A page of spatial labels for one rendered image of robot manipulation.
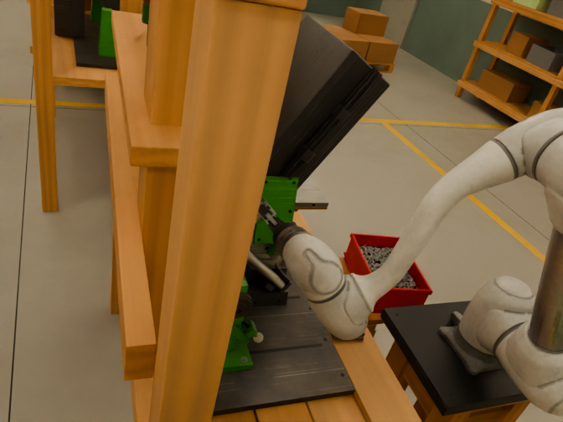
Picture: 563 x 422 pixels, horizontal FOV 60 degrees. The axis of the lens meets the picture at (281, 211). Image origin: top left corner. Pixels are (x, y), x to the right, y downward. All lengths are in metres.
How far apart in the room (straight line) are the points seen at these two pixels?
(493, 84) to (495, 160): 6.56
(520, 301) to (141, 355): 1.04
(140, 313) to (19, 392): 1.56
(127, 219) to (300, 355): 0.61
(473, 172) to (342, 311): 0.41
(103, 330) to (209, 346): 1.89
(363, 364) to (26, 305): 1.83
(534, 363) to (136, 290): 0.97
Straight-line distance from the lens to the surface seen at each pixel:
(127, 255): 1.04
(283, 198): 1.43
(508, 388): 1.66
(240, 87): 0.52
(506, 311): 1.53
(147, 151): 0.87
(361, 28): 8.08
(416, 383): 1.75
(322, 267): 1.02
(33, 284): 2.89
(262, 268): 1.45
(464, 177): 1.11
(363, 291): 1.14
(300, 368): 1.39
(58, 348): 2.57
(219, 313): 0.71
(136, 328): 0.90
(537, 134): 1.13
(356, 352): 1.49
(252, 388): 1.31
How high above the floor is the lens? 1.94
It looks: 32 degrees down
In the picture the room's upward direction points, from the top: 14 degrees clockwise
